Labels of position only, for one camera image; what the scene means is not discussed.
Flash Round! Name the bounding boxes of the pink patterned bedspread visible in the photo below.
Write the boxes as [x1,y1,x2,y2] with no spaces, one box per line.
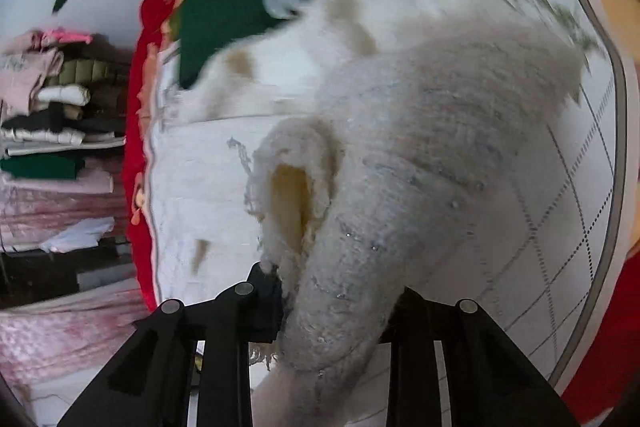
[0,187,166,408]

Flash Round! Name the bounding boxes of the stack of folded clothes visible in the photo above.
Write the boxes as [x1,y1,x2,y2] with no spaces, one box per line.
[0,27,128,195]

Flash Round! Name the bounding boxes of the white quilted mat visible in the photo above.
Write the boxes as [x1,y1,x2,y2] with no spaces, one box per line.
[147,0,628,427]

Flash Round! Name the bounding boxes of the white fuzzy sweater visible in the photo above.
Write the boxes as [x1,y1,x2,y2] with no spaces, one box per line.
[192,0,588,427]

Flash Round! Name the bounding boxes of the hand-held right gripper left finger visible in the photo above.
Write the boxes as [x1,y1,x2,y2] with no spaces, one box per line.
[56,261,286,427]

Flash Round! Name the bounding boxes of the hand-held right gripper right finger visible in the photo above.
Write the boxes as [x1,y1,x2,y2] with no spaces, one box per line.
[380,287,581,427]

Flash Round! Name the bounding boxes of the white crumpled cloth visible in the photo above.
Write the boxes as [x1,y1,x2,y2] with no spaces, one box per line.
[39,217,117,254]

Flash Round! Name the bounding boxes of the red patterned blanket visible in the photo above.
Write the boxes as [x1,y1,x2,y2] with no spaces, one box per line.
[121,0,640,413]

